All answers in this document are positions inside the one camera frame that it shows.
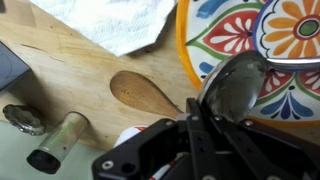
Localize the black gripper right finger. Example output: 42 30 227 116
210 116 299 180

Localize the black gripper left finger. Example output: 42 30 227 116
186 98 226 180

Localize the big metal soup ladle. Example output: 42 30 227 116
197 50 320 124

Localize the colourful round chopping board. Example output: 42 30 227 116
176 0 320 125

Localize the wooden spoon on counter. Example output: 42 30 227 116
110 71 182 118

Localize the small spice jar green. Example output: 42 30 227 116
26 111 89 174

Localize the dark phone on counter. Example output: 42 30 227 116
0 42 31 91

